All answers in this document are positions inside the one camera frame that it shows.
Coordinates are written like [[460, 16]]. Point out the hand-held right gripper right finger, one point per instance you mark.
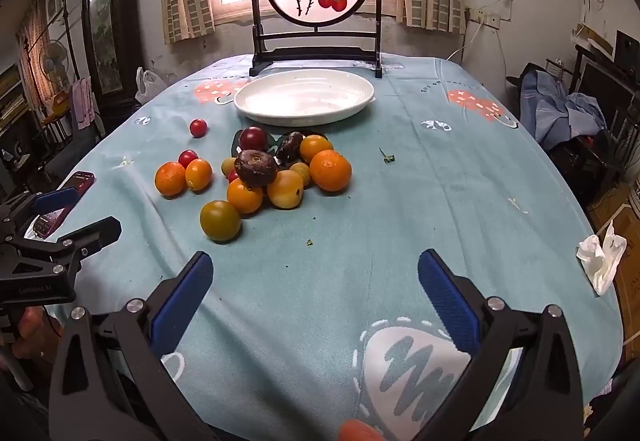
[[445, 301]]

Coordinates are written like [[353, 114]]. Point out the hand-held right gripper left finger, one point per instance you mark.
[[182, 301]]

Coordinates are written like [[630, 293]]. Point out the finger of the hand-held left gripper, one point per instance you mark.
[[57, 201], [95, 231]]

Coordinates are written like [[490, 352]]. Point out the green yellow tomato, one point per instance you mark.
[[220, 220]]

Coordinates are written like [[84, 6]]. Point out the small orange tangerine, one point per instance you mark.
[[170, 178]]

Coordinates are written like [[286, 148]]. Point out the small orange tomato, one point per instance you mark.
[[315, 146], [245, 197], [199, 174]]

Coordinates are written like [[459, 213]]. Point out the red cherry tomato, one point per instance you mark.
[[198, 127], [188, 157], [233, 176]]

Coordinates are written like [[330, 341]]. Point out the small yellow tomato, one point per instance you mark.
[[301, 173], [228, 166], [285, 190]]

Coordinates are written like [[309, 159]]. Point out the dark brown water chestnut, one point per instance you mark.
[[290, 146], [255, 167]]

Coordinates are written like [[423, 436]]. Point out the large orange tangerine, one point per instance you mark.
[[330, 170]]

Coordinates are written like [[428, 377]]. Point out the dark red plum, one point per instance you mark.
[[252, 138]]

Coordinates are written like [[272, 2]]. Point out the white oval plate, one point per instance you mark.
[[300, 96]]

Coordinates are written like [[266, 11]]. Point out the person's left hand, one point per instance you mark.
[[37, 328]]

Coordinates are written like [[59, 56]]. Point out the red mobile phone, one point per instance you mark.
[[80, 181]]

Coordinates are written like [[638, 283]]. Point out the pink hanging cloth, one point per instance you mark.
[[82, 103]]

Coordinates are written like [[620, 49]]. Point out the teal printed tablecloth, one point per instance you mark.
[[350, 221]]

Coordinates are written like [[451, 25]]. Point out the standing electric fan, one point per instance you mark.
[[54, 58]]

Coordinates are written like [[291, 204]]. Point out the white plastic bag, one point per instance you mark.
[[150, 85]]

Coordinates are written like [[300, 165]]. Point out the small green stem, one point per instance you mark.
[[387, 155]]

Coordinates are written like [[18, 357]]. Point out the crumpled white tissue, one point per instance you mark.
[[597, 261]]

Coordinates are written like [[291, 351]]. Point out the dark wooden cabinet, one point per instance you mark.
[[107, 21]]

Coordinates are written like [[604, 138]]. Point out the blue clothes pile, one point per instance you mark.
[[565, 108]]

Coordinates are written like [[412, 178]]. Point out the black computer monitor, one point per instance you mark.
[[610, 81]]

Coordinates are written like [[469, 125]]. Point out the cardboard piece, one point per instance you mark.
[[592, 41]]

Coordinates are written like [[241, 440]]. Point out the black speaker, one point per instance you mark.
[[627, 53]]

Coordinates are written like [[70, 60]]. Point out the white wall socket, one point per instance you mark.
[[482, 17]]

